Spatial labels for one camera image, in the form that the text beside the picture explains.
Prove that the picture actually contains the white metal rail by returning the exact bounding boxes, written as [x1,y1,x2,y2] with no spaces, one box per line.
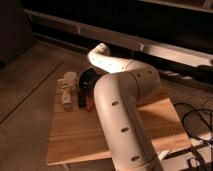
[24,9,213,67]

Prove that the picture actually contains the small white block stack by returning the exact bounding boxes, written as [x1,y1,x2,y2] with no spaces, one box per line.
[56,79,72,111]

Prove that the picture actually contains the wooden board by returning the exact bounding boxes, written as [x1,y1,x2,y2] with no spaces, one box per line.
[46,84,191,165]

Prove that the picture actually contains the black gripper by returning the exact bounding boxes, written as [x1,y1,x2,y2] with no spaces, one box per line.
[78,68,101,108]

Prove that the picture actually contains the black cable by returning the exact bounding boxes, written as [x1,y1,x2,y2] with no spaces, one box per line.
[173,96,213,171]

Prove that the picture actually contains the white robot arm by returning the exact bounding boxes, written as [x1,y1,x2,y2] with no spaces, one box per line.
[87,43,163,171]

